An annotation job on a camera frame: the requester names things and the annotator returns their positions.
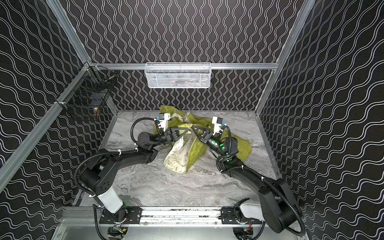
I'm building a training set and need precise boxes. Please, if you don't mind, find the green zip-up jacket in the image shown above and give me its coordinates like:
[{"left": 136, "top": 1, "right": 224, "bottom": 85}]
[{"left": 160, "top": 105, "right": 252, "bottom": 174}]

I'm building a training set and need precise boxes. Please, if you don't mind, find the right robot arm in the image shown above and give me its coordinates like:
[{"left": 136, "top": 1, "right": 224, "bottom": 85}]
[{"left": 191, "top": 125, "right": 306, "bottom": 237}]

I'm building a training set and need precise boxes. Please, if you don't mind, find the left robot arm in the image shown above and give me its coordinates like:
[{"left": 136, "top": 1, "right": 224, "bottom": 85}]
[{"left": 74, "top": 117, "right": 190, "bottom": 214}]

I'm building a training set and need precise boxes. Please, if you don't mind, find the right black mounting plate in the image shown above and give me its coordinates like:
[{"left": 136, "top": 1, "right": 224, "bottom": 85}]
[{"left": 218, "top": 207, "right": 263, "bottom": 225}]

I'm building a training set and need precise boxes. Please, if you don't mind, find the black mounting plate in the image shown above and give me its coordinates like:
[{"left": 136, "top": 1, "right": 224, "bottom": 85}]
[
  {"left": 99, "top": 207, "right": 143, "bottom": 225},
  {"left": 218, "top": 207, "right": 263, "bottom": 225}
]

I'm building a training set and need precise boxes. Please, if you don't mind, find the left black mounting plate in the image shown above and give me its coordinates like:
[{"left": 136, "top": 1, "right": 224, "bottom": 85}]
[{"left": 99, "top": 207, "right": 143, "bottom": 225}]

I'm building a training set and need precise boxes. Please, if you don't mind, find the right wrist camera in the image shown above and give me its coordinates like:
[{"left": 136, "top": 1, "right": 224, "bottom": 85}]
[{"left": 212, "top": 117, "right": 227, "bottom": 134}]

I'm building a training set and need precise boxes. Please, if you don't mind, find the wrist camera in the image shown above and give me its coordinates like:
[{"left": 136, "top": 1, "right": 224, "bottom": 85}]
[
  {"left": 155, "top": 113, "right": 171, "bottom": 132},
  {"left": 212, "top": 117, "right": 227, "bottom": 134}
]

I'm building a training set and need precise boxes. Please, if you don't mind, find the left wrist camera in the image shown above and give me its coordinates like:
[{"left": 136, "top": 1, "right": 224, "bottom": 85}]
[{"left": 155, "top": 113, "right": 171, "bottom": 132}]

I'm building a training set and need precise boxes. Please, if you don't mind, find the white mesh wall basket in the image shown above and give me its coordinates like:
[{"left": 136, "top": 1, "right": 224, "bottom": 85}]
[{"left": 145, "top": 62, "right": 212, "bottom": 89}]

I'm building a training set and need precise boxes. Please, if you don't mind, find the black wire wall basket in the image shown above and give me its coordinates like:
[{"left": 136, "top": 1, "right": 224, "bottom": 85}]
[{"left": 58, "top": 66, "right": 118, "bottom": 122}]

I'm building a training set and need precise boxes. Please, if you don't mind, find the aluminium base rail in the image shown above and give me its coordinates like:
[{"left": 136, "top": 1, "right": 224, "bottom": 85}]
[{"left": 59, "top": 206, "right": 301, "bottom": 227}]

